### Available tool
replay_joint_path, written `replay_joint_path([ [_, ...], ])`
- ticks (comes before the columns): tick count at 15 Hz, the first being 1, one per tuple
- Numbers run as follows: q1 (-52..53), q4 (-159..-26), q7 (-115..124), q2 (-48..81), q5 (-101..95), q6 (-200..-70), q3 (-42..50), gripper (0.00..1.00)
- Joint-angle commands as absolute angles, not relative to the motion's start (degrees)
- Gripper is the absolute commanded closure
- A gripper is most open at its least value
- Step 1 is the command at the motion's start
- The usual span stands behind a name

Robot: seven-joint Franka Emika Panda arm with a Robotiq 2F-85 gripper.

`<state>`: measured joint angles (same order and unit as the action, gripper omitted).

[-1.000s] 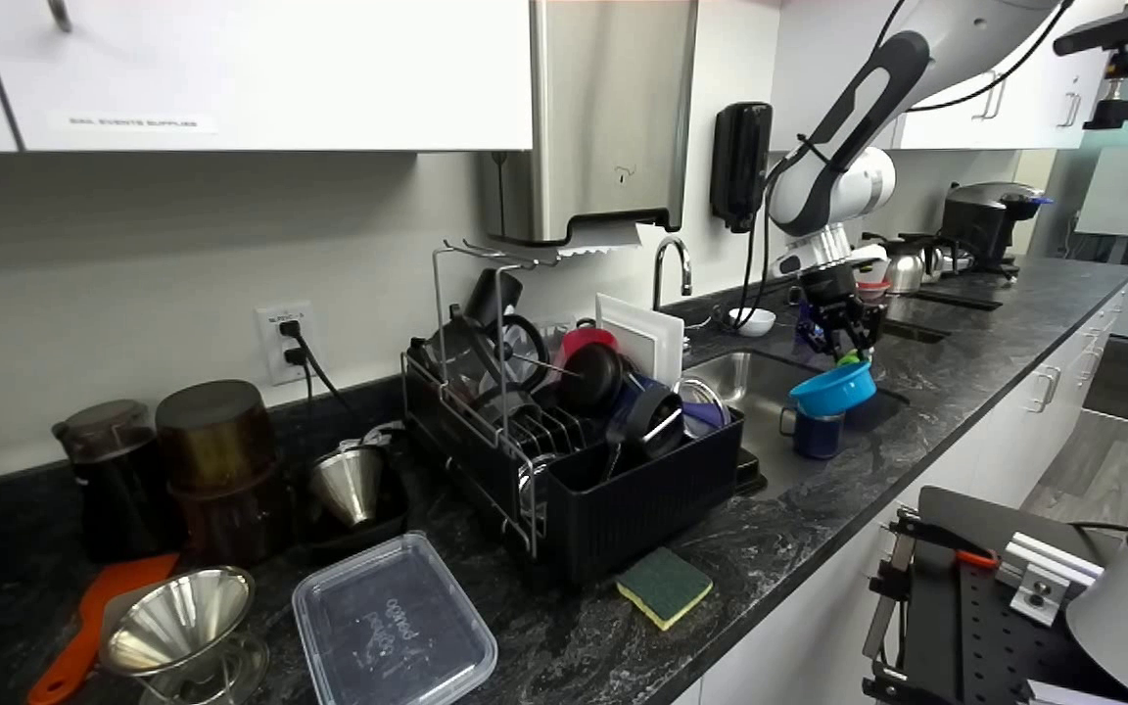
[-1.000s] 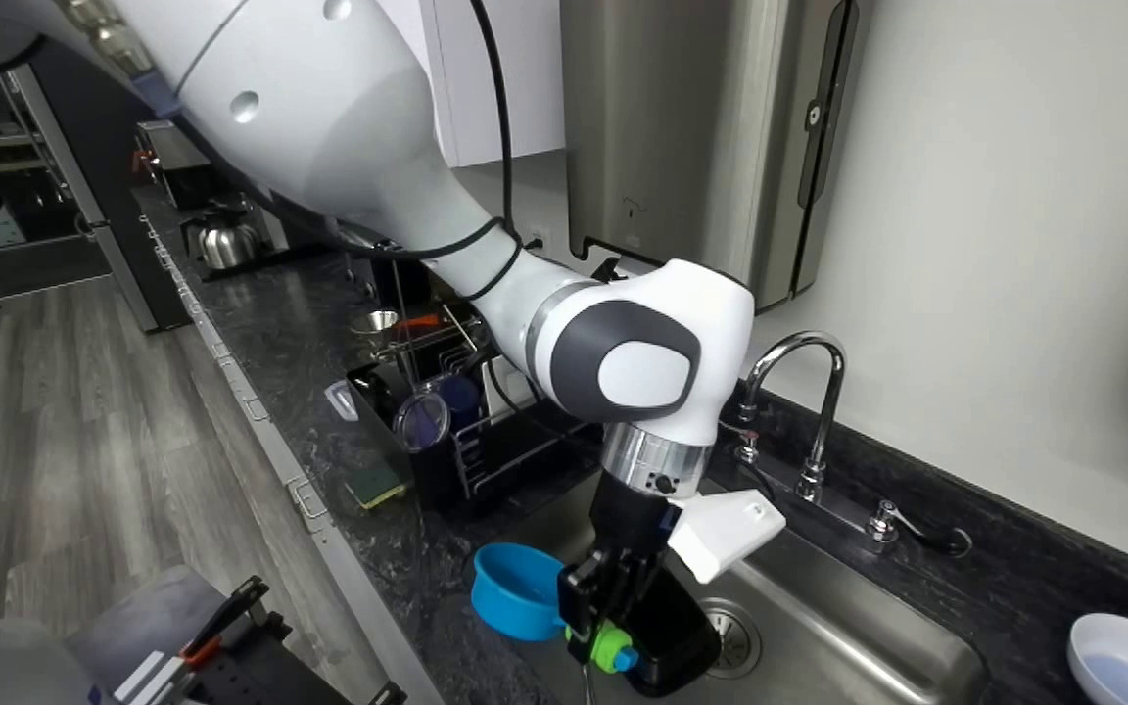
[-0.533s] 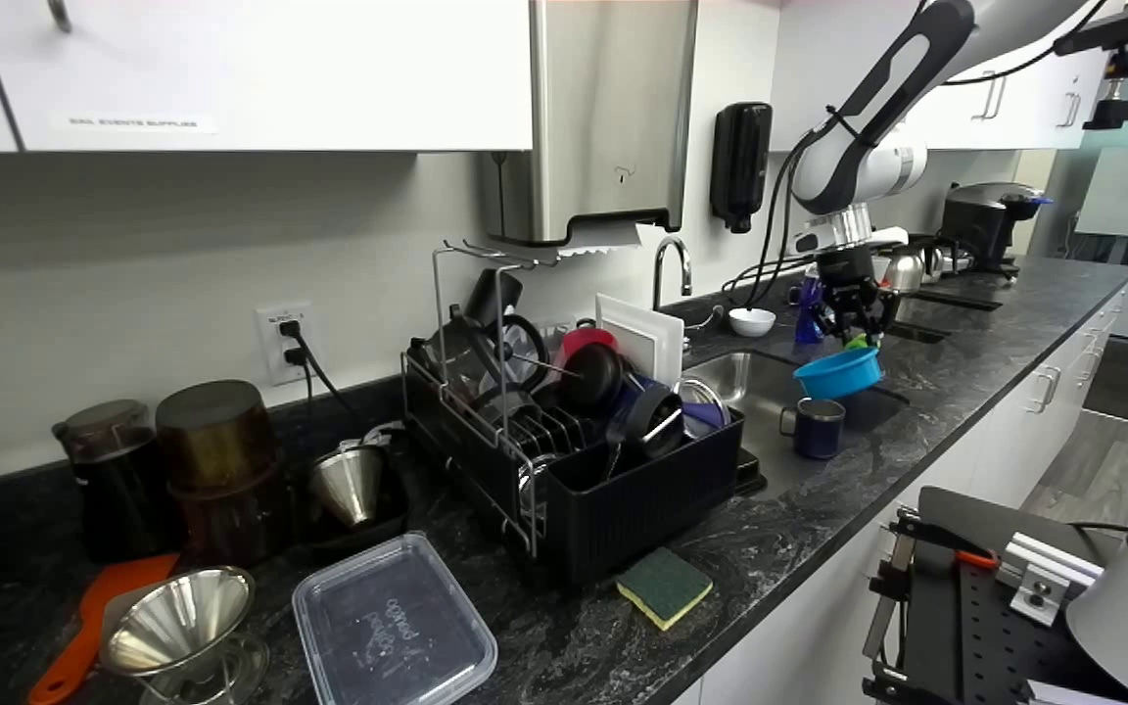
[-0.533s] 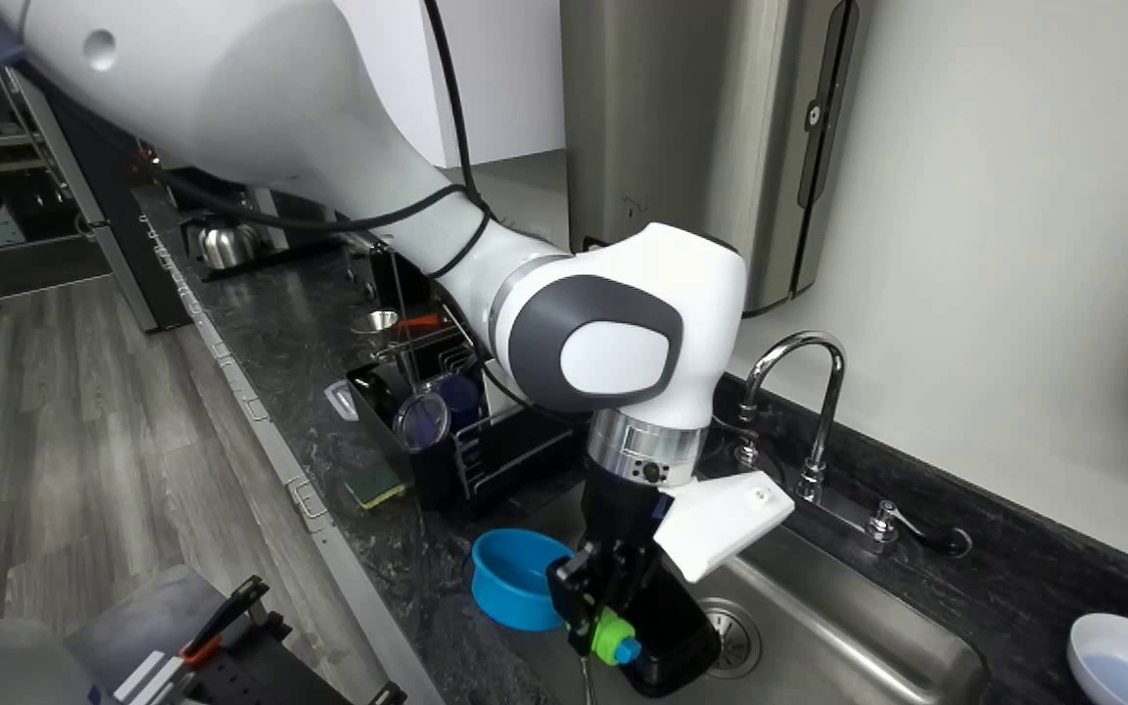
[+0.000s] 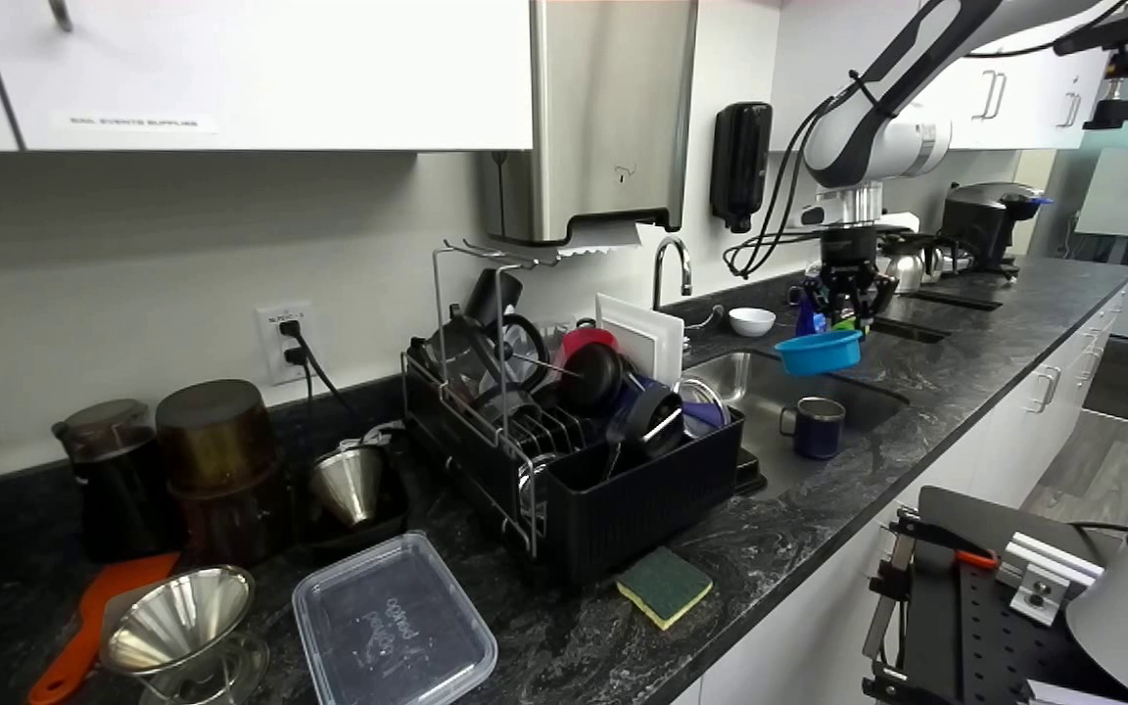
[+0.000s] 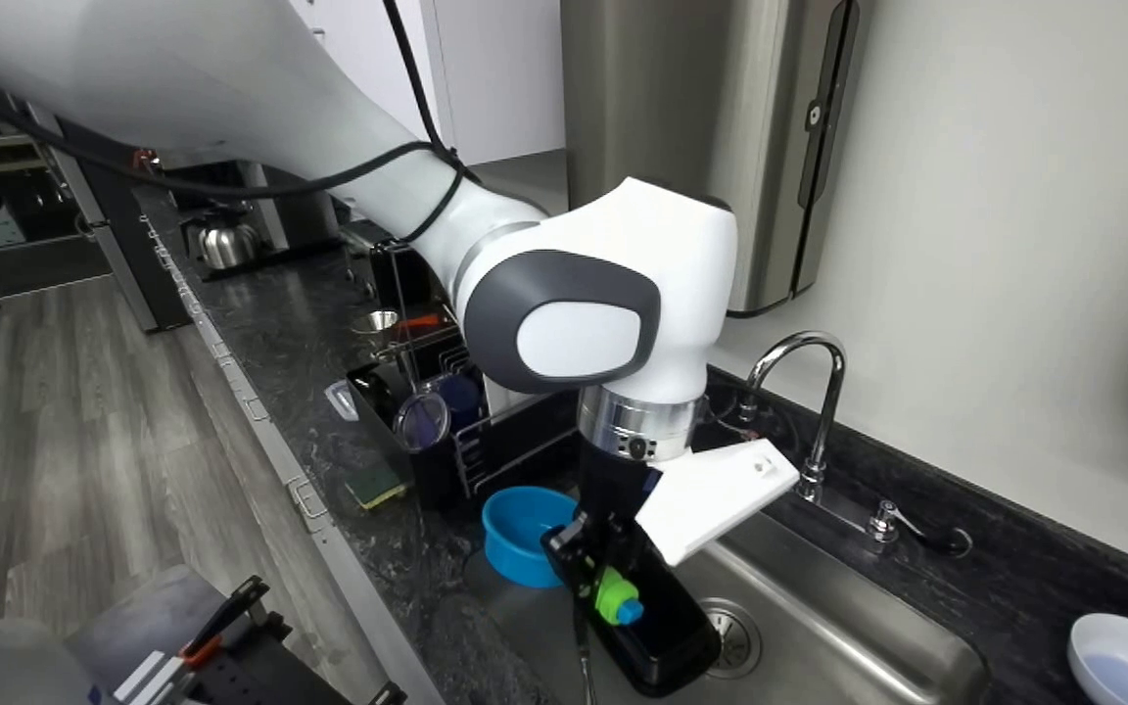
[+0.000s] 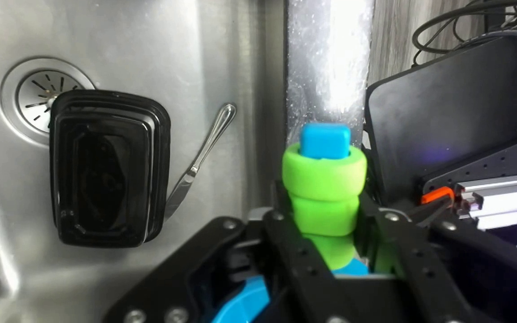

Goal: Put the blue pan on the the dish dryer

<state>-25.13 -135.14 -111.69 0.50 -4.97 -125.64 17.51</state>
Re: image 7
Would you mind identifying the sink drain strainer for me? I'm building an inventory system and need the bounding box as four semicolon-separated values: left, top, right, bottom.
0;54;99;149

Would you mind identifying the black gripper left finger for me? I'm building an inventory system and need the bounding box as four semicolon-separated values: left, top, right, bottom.
102;204;339;323

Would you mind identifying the steel butter knife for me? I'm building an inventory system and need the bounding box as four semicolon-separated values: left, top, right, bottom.
163;102;239;220

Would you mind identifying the stainless steel sink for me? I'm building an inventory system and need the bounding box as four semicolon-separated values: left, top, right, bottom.
0;0;287;323

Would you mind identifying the aluminium extrusion bar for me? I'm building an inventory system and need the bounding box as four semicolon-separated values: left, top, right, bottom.
454;170;517;231

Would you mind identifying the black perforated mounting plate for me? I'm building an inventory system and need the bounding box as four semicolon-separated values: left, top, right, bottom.
416;131;517;190

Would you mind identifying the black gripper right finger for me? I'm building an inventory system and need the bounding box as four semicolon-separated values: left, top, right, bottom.
357;195;517;323

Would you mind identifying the blue pan with green handle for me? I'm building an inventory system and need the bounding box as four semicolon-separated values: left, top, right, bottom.
210;122;391;323

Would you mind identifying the black plastic container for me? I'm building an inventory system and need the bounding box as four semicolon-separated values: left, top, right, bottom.
48;88;172;249

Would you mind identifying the black clamp with orange tip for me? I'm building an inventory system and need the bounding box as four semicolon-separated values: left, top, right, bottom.
418;185;458;208

